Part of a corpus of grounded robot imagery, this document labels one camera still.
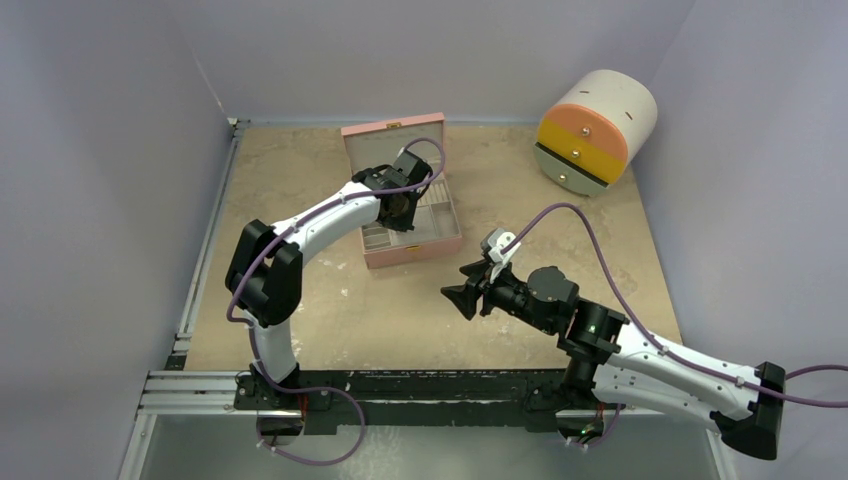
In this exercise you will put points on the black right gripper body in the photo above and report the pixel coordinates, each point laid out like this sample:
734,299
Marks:
481,291

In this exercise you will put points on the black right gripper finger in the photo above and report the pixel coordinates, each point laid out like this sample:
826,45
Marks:
477,272
465,298

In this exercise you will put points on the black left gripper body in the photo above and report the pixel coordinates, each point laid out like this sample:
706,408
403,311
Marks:
403,220

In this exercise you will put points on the pink jewelry box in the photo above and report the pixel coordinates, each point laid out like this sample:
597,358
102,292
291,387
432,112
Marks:
436,231

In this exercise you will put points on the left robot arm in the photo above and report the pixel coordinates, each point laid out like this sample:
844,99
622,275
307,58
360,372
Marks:
265,274

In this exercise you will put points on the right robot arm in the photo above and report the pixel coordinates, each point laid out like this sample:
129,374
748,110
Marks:
612,361

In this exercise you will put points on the round drawer organizer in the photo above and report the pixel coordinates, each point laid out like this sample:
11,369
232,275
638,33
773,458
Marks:
585,142

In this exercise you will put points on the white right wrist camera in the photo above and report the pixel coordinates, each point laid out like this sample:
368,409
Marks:
498,248

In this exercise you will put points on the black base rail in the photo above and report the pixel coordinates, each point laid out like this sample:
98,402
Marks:
536,400

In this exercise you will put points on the aluminium frame rail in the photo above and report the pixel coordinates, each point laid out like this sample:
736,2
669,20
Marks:
173,391

